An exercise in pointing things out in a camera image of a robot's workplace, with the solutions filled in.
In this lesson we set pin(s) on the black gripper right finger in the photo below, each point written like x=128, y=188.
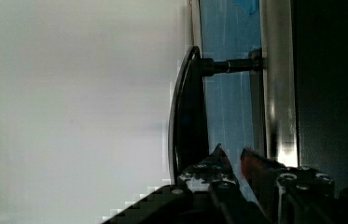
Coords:
x=289, y=195

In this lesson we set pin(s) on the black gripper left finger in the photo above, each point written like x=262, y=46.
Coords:
x=210, y=181

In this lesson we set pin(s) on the blue glass oven door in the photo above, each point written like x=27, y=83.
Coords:
x=228, y=29

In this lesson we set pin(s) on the black toaster oven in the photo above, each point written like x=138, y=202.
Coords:
x=305, y=51

